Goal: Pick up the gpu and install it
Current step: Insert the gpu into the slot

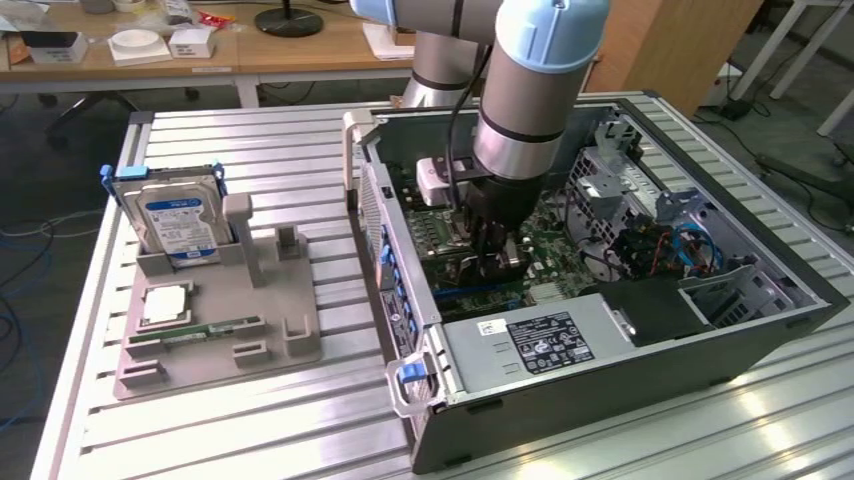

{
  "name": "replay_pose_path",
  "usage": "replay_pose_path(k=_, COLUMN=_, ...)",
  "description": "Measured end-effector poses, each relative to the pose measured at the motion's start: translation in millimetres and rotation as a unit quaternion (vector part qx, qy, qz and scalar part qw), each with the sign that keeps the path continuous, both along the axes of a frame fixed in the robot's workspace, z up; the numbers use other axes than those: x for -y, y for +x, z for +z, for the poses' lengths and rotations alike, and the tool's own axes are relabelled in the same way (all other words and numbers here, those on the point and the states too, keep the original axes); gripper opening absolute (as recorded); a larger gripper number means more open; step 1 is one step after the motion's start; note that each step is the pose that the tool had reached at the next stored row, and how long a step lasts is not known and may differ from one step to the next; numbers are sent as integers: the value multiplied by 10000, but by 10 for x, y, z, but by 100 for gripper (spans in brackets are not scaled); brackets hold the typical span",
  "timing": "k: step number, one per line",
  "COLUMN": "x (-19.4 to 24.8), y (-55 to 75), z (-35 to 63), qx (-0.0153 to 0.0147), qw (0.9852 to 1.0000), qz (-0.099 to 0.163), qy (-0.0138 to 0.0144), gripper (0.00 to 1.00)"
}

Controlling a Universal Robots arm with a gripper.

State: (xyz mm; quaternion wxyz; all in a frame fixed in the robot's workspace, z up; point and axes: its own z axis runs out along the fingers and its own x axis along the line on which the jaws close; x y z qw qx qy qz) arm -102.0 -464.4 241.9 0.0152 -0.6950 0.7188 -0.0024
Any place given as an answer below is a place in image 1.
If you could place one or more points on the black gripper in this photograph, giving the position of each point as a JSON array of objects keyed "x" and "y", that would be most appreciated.
[{"x": 504, "y": 205}]

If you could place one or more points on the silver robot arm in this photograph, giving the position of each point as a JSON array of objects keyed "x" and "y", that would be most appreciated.
[{"x": 528, "y": 90}]

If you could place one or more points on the CPU socket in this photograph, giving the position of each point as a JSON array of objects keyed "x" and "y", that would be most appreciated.
[{"x": 456, "y": 227}]

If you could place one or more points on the green motherboard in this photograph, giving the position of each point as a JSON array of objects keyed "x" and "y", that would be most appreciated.
[{"x": 561, "y": 260}]

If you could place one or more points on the perforated metal disk bay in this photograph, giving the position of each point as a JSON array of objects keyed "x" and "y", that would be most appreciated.
[{"x": 604, "y": 200}]

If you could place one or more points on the black case lock slider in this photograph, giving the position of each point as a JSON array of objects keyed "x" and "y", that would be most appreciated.
[{"x": 385, "y": 192}]

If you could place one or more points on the long expansion slot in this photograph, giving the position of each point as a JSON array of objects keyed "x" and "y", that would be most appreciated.
[{"x": 449, "y": 290}]

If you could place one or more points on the blue expansion card retainer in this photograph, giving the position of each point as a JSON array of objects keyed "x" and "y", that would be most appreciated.
[{"x": 384, "y": 247}]

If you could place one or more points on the black power connector bundle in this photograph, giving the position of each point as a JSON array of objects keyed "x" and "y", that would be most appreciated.
[{"x": 631, "y": 252}]

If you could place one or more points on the grey power supply unit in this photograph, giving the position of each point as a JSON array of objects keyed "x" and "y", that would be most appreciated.
[{"x": 481, "y": 360}]

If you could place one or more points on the white paper stack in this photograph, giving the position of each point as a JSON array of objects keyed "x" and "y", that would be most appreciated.
[{"x": 390, "y": 45}]

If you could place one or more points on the blue case release latch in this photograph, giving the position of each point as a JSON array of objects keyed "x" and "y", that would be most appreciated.
[{"x": 409, "y": 374}]

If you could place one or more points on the open metal disk bay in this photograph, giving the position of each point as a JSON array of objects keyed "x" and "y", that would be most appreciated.
[{"x": 728, "y": 300}]

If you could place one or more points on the black floor power adapter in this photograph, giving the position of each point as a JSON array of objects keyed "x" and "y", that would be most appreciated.
[{"x": 735, "y": 110}]

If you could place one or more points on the wooden cabinet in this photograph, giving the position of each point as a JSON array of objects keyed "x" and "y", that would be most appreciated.
[{"x": 668, "y": 50}]

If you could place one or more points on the black PC case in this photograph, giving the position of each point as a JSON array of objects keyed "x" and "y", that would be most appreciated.
[{"x": 601, "y": 400}]

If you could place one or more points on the black chair base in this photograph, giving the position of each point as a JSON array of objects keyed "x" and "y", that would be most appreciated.
[
  {"x": 74, "y": 115},
  {"x": 804, "y": 175}
]

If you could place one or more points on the grey parts rack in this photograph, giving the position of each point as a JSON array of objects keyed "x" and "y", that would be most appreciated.
[{"x": 221, "y": 292}]

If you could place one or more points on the black round lamp base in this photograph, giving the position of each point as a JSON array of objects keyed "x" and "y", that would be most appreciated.
[{"x": 288, "y": 25}]

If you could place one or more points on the hard disk with blue carrier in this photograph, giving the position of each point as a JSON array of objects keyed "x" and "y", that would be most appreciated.
[{"x": 174, "y": 220}]

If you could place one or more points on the silver CPU chip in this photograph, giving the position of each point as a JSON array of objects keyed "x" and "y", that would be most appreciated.
[{"x": 166, "y": 305}]

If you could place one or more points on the red packet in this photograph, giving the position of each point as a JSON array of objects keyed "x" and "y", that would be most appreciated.
[{"x": 217, "y": 21}]

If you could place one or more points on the small white labelled box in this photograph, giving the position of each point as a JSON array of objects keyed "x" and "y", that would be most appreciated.
[{"x": 190, "y": 45}]

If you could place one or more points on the white round object box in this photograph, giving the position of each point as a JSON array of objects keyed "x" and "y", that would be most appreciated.
[{"x": 137, "y": 47}]

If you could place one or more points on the wooden desk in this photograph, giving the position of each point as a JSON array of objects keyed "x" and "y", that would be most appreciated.
[{"x": 81, "y": 70}]

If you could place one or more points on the grey cup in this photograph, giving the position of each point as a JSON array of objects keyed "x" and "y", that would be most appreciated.
[{"x": 98, "y": 6}]

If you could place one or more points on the white box black lid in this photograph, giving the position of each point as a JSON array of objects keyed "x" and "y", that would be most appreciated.
[{"x": 54, "y": 47}]

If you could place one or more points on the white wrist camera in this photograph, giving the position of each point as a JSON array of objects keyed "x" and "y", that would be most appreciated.
[{"x": 434, "y": 185}]

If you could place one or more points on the white table frame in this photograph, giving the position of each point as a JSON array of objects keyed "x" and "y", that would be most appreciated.
[{"x": 771, "y": 50}]

